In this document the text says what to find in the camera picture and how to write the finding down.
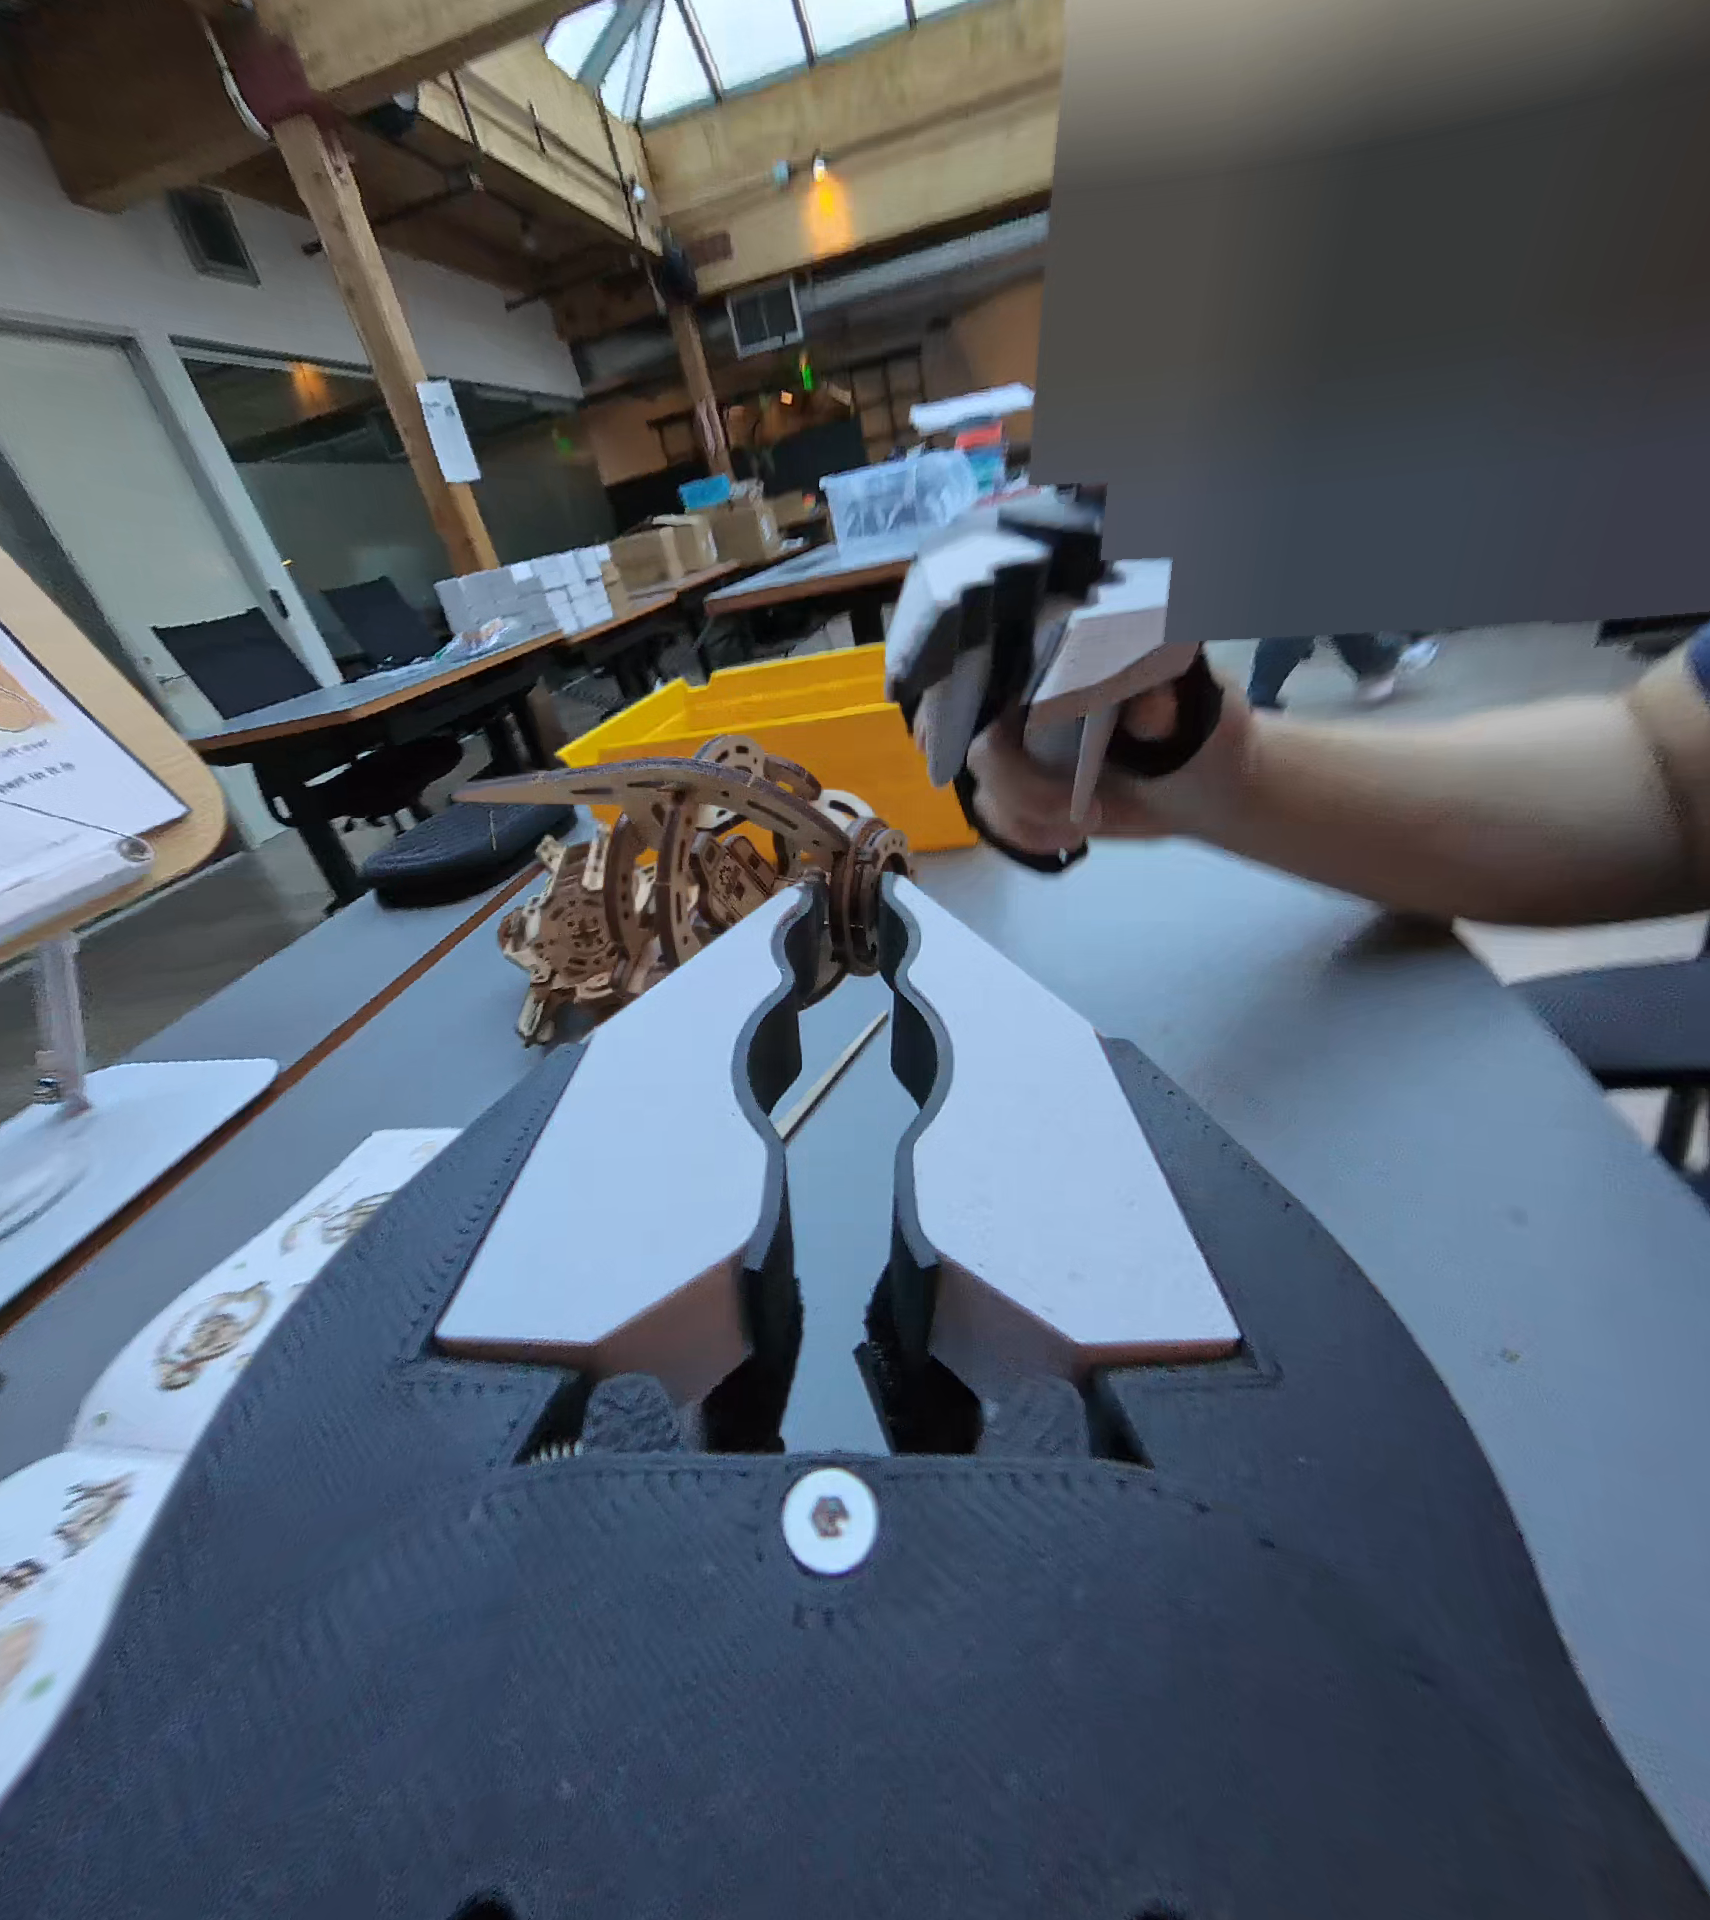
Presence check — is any black mesh chair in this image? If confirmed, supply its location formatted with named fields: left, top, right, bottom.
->
left=360, top=801, right=596, bottom=913

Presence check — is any paper notice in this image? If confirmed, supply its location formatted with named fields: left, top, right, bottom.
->
left=415, top=379, right=486, bottom=485

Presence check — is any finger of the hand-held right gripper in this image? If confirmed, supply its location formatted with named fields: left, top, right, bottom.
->
left=918, top=653, right=1022, bottom=790
left=886, top=528, right=1050, bottom=722

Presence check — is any wooden post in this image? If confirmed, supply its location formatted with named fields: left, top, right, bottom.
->
left=215, top=0, right=500, bottom=574

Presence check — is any person's right forearm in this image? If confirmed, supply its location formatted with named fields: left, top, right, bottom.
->
left=1229, top=644, right=1710, bottom=927

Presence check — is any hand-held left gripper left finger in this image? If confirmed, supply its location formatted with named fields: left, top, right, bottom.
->
left=432, top=881, right=815, bottom=1409

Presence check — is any black office chair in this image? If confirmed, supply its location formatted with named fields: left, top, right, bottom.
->
left=150, top=604, right=347, bottom=714
left=1513, top=898, right=1710, bottom=1171
left=319, top=576, right=444, bottom=668

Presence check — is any stack of white boxes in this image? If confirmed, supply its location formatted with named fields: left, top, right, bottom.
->
left=436, top=547, right=619, bottom=639

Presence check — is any thin wooden stick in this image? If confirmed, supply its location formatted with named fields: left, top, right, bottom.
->
left=771, top=1011, right=890, bottom=1144

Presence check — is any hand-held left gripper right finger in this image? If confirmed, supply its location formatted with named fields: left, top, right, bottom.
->
left=865, top=873, right=1241, bottom=1398

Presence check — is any small wooden model assembly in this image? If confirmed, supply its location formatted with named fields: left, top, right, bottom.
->
left=451, top=736, right=918, bottom=1011

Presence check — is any person's right hand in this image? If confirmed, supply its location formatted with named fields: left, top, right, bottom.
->
left=965, top=696, right=1263, bottom=862

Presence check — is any yellow plastic bin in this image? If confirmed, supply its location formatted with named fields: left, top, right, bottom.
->
left=557, top=644, right=979, bottom=858

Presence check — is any large wooden model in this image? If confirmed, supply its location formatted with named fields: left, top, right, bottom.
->
left=494, top=832, right=690, bottom=1052

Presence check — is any grey desk with wooden edge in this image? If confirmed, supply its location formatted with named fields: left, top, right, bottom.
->
left=182, top=630, right=565, bottom=909
left=705, top=537, right=918, bottom=648

